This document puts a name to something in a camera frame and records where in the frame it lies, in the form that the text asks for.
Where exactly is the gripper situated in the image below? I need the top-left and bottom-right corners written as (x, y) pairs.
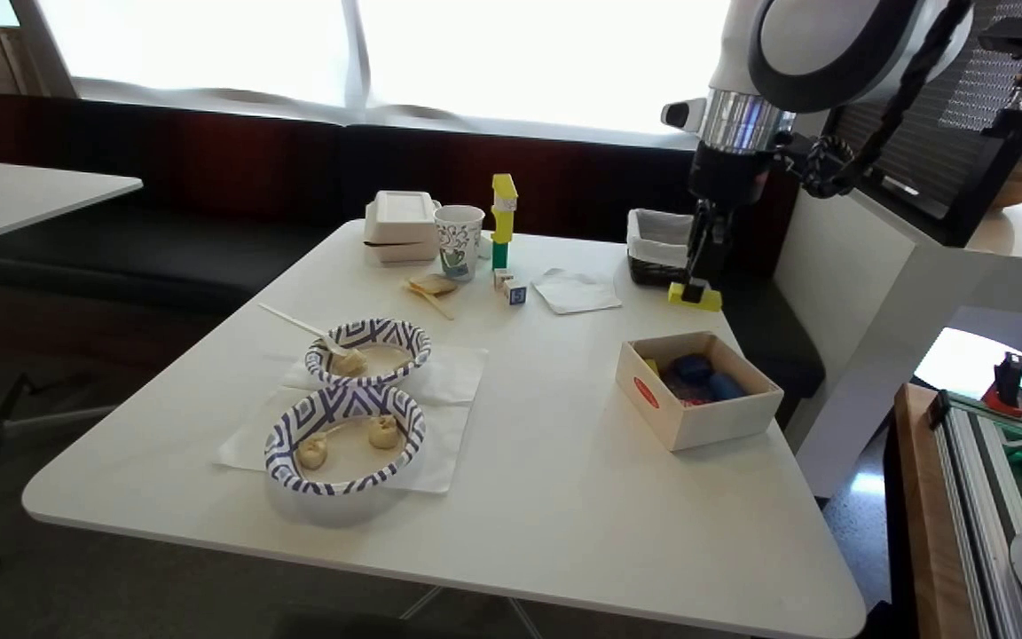
top-left (684, 142), bottom-right (774, 291)

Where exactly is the yellow arch block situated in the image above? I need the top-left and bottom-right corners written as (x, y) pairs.
top-left (667, 280), bottom-right (724, 313)

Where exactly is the red block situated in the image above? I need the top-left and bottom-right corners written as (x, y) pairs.
top-left (662, 371), bottom-right (718, 407)

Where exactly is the wooden box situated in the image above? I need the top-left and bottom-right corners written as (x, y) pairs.
top-left (614, 331), bottom-right (785, 453)

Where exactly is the white foam takeout box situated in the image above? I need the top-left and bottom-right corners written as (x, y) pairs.
top-left (363, 190), bottom-right (442, 265)

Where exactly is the basket with white liner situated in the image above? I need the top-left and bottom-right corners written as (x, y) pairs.
top-left (625, 208), bottom-right (699, 288)

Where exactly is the white counter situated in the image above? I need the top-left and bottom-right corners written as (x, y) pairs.
top-left (775, 188), bottom-right (1022, 500)

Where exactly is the black light panel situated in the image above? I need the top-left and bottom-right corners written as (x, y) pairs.
top-left (829, 0), bottom-right (1022, 249)

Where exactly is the printed paper cup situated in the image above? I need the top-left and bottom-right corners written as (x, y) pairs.
top-left (433, 204), bottom-right (486, 283)

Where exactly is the window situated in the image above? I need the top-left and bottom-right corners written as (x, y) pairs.
top-left (0, 0), bottom-right (734, 138)

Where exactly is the wooden spoon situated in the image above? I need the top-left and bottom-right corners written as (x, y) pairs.
top-left (404, 272), bottom-right (461, 321)

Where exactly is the blue patterned paper bowl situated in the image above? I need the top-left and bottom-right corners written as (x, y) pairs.
top-left (303, 318), bottom-right (433, 390)
top-left (263, 383), bottom-right (428, 497)

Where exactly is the red clamp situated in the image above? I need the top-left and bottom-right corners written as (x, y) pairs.
top-left (982, 351), bottom-right (1022, 419)

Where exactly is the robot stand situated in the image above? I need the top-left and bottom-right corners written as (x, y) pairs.
top-left (892, 383), bottom-right (1022, 639)

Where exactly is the dark bench seat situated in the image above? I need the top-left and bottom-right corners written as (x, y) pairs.
top-left (0, 94), bottom-right (827, 427)

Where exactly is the white side table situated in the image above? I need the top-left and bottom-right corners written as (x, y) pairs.
top-left (0, 157), bottom-right (145, 573)

